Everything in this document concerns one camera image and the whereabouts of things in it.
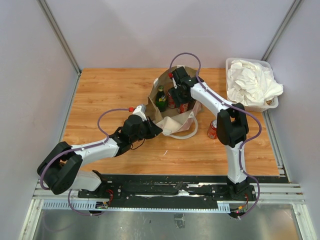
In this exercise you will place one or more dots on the white plastic basket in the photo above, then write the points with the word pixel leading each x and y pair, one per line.
pixel 228 85

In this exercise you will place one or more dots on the burlap canvas tote bag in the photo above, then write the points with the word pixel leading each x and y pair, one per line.
pixel 170 120

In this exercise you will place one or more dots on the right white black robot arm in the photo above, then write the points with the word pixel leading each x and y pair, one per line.
pixel 231 127

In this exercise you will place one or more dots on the green glass bottle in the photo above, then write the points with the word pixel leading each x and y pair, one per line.
pixel 161 99

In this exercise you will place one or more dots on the red cola can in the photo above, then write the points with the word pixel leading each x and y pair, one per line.
pixel 170 101
pixel 212 130
pixel 183 108

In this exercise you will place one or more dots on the crumpled white cloth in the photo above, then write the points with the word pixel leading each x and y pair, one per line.
pixel 252 80

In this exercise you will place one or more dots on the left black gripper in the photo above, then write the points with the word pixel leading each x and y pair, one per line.
pixel 154 130

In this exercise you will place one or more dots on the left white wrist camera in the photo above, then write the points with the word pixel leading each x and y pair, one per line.
pixel 140 111

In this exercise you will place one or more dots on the aluminium frame rails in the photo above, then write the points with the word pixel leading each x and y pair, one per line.
pixel 279 214

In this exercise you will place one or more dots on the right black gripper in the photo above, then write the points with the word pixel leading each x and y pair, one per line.
pixel 174 91

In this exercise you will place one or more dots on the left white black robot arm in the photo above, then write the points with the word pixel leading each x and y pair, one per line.
pixel 59 169

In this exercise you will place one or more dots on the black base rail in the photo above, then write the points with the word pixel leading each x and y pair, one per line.
pixel 170 191

